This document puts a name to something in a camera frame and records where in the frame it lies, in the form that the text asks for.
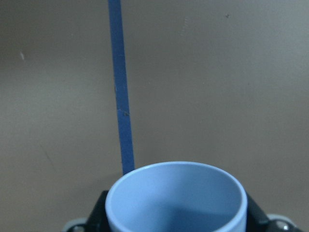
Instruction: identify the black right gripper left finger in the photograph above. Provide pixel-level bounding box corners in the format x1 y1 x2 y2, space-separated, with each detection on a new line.
85 190 111 232

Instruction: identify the light blue cup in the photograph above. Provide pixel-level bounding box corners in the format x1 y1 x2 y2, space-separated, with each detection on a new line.
105 161 248 232

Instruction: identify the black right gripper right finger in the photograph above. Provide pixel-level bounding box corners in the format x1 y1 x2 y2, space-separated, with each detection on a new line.
246 192 270 232

